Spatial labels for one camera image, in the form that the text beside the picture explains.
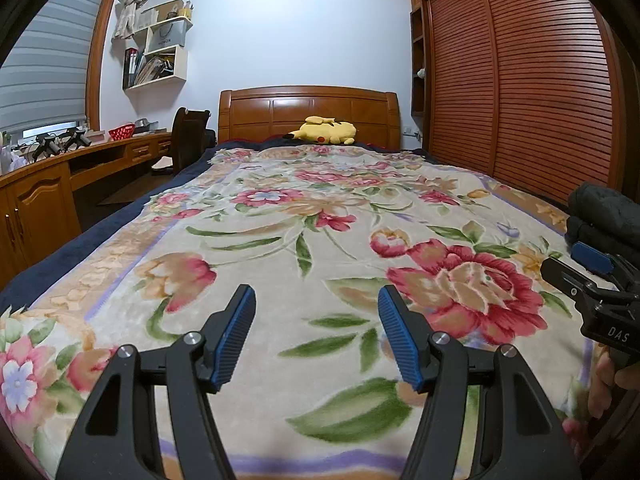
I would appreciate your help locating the red basket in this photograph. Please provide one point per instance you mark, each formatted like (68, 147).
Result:
(122, 132)

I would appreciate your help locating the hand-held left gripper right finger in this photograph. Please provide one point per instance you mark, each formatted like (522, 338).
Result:
(402, 345)

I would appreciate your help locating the tied beige curtain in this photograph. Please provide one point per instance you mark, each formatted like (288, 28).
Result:
(132, 0)

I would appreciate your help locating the yellow plush toy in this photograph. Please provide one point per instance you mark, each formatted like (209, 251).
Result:
(325, 131)

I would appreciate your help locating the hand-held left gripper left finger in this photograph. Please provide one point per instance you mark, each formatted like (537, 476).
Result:
(232, 345)

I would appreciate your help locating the wooden louvered wardrobe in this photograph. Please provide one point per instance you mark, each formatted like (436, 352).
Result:
(525, 70)

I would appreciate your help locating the small grey container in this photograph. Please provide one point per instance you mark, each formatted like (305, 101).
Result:
(144, 124)

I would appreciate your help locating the white wall shelf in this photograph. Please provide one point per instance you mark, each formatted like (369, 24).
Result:
(165, 45)

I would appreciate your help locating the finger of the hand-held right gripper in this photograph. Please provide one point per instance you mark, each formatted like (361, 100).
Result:
(562, 275)
(592, 257)

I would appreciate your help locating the wooden desk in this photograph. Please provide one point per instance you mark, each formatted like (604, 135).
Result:
(35, 200)

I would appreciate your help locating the dark wooden chair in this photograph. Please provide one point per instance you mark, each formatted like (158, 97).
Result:
(187, 135)

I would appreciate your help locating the black jacket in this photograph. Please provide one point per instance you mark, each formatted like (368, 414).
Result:
(605, 215)

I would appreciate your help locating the person's right hand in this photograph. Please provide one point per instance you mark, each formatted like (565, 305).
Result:
(602, 385)

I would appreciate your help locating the wooden bed headboard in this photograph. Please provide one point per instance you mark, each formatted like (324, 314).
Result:
(280, 110)

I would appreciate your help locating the grey window blind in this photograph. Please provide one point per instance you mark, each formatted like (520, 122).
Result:
(45, 70)

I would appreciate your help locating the flat beige box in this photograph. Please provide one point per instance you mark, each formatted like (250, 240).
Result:
(96, 135)

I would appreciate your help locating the floral blanket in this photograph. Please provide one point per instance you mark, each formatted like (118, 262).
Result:
(300, 210)

